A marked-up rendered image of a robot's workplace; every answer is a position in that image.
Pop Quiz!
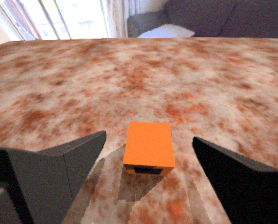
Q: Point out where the orange block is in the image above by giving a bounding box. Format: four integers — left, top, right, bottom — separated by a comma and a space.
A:
123, 122, 175, 176

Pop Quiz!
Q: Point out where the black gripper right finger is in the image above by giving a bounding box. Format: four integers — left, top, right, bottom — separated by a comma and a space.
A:
192, 137, 278, 224

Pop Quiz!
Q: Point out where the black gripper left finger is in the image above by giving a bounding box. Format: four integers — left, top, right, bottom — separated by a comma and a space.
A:
0, 130, 107, 224

